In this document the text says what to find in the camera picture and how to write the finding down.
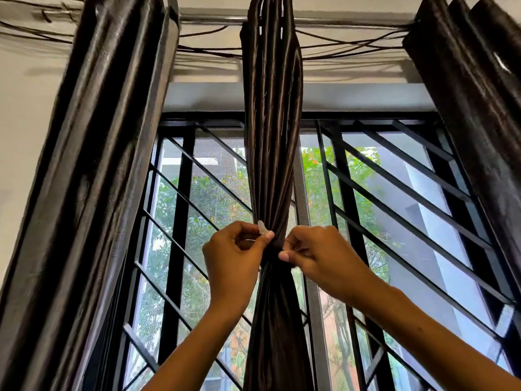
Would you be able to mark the green trees outside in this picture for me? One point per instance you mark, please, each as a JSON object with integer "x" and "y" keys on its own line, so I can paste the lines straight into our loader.
{"x": 211, "y": 203}

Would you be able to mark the dark brown curtain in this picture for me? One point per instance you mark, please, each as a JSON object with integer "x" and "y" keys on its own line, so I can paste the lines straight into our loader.
{"x": 480, "y": 97}
{"x": 272, "y": 118}

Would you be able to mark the dark brown curtain tie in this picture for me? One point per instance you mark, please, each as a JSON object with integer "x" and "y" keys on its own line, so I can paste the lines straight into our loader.
{"x": 262, "y": 228}

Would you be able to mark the silver metal curtain rod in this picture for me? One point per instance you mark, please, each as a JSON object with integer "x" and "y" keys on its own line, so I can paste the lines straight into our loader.
{"x": 211, "y": 17}

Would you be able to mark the person's right hand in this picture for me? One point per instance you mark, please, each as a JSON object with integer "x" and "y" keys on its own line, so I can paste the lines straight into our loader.
{"x": 333, "y": 264}

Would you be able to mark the grey textured curtain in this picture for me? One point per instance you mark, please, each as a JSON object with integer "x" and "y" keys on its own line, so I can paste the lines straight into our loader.
{"x": 93, "y": 179}

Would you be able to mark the black metal window grille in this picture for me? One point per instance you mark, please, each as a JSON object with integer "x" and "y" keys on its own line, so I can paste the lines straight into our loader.
{"x": 411, "y": 195}

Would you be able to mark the person's right forearm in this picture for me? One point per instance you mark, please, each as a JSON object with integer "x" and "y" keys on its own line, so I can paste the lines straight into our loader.
{"x": 439, "y": 346}

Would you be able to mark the person's left hand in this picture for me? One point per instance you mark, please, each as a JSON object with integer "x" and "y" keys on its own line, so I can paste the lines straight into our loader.
{"x": 234, "y": 272}

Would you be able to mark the person's left forearm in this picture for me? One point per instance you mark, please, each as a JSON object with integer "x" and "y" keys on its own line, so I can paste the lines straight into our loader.
{"x": 191, "y": 354}

